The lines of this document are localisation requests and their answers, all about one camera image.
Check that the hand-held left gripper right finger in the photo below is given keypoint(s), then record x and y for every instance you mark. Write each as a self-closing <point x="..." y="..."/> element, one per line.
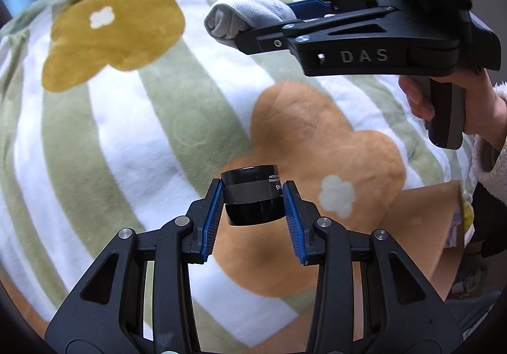
<point x="295" y="215"/>

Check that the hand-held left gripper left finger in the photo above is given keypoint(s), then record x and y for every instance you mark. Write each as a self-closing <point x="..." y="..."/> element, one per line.
<point x="212" y="215"/>

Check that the person's right hand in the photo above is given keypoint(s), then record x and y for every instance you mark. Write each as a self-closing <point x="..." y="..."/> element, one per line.
<point x="477" y="104"/>

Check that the green striped floral blanket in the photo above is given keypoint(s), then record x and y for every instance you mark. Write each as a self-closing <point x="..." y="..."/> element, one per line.
<point x="119" y="112"/>

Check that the black cosmetic jar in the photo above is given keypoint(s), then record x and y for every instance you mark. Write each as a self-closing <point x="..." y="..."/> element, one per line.
<point x="253" y="195"/>

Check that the grey white sock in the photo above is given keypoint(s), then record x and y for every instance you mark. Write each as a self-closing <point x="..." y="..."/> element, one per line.
<point x="253" y="13"/>

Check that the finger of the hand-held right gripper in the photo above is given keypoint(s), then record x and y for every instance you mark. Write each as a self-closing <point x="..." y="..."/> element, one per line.
<point x="313" y="5"/>
<point x="269" y="41"/>

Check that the cardboard box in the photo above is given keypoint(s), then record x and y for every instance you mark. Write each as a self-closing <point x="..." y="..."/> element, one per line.
<point x="420" y="227"/>

